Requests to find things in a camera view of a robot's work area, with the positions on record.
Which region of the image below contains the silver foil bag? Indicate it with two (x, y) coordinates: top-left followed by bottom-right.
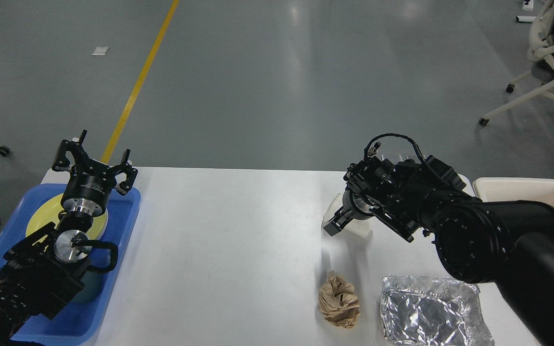
(378, 275), (495, 346)

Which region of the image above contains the crushed white paper cup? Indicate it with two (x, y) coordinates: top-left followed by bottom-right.
(321, 193), (371, 238)

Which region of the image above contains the blue plastic tray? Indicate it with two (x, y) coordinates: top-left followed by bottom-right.
(0, 184), (141, 346)

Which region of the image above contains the crumpled brown paper ball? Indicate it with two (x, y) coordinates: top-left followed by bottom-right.
(317, 270), (361, 329)

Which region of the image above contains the white plastic bin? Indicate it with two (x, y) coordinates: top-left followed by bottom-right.
(472, 177), (554, 207)

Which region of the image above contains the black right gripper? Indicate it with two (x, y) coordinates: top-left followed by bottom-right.
(323, 190), (374, 236)

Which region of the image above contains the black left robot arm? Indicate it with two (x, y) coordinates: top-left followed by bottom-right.
(0, 131), (138, 346)

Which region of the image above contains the yellow plastic plate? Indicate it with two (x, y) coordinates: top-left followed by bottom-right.
(25, 193), (101, 239)

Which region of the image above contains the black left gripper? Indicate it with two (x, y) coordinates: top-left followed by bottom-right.
(52, 129), (138, 217)

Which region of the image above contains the office chair with castors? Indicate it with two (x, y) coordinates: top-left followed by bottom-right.
(478, 0), (554, 126)

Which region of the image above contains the clear floor plate left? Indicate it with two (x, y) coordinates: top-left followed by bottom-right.
(381, 154), (407, 163)

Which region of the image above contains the pale green plate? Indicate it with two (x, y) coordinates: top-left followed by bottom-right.
(94, 210), (109, 239)

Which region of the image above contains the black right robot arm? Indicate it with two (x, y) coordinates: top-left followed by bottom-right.
(323, 133), (554, 346)

